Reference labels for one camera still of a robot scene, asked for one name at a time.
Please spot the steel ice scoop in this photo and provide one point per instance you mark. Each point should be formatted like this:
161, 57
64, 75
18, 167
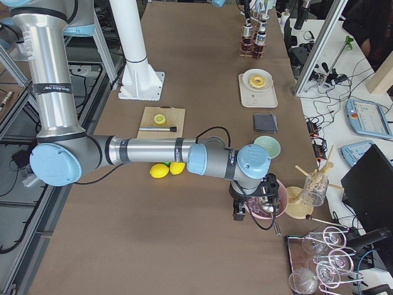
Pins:
270, 206

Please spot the mint green bowl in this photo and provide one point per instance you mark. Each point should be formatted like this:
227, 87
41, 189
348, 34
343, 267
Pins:
269, 143

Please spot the wine glass middle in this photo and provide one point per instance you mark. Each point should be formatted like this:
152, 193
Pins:
339, 260

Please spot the tea bottle in rack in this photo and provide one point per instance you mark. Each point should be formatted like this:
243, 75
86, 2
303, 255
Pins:
262, 25
260, 40

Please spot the steel muddler black tip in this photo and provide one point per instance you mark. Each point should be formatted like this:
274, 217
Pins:
158, 129

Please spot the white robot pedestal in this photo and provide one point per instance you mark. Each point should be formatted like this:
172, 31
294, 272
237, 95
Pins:
139, 81

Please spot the wooden mug tree stand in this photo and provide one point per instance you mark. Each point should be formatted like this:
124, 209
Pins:
296, 208

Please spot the yellow lemon left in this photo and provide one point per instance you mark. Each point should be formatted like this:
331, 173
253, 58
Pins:
159, 170

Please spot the blue teach pendant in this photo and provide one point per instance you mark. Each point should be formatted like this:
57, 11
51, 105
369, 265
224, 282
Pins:
353, 152
367, 118

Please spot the wooden cutting board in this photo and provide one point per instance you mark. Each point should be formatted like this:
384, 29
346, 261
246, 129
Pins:
174, 118

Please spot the clear fake ice cubes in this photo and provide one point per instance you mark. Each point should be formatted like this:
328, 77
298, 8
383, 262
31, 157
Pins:
254, 205

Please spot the cream bunny tray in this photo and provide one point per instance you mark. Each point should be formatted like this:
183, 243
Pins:
254, 99

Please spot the white plate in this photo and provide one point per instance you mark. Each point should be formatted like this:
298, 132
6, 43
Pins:
251, 72

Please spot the aluminium frame post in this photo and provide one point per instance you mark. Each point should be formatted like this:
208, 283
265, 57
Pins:
322, 38

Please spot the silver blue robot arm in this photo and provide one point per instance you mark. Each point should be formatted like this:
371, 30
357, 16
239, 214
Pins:
64, 152

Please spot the copper wire bottle rack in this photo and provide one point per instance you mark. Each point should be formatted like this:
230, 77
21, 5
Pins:
246, 48

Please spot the black wooden glass tray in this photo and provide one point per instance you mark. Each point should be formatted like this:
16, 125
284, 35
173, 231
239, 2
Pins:
297, 256

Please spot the wine glass upper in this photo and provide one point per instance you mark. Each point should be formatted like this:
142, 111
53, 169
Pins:
322, 243

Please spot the clear wine glass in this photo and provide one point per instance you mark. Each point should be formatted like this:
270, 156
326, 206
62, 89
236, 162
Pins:
303, 281

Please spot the grey folded cloth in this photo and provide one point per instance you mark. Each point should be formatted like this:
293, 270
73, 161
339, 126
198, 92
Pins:
265, 123

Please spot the wine glass lower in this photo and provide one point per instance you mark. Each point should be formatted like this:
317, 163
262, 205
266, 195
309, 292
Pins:
327, 275

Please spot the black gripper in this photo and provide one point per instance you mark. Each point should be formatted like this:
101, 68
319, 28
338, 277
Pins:
236, 198

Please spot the glass jar with sticks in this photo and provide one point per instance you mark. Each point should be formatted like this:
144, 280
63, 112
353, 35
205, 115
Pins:
315, 188

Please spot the tea bottle white cap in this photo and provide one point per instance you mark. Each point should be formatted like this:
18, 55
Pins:
247, 28

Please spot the half lemon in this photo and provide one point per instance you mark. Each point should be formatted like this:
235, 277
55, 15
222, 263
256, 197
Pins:
159, 119

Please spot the glazed donut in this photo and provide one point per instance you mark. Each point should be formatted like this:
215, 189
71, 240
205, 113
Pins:
257, 81

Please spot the black monitor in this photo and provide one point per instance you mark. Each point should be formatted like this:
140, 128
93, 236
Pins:
368, 189

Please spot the yellow lemon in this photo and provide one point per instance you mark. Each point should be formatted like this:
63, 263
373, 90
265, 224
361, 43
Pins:
176, 168
159, 170

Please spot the pink bowl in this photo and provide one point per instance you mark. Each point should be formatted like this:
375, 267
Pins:
283, 201

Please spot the yellow lemon right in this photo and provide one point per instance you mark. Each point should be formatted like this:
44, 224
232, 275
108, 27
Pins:
176, 168

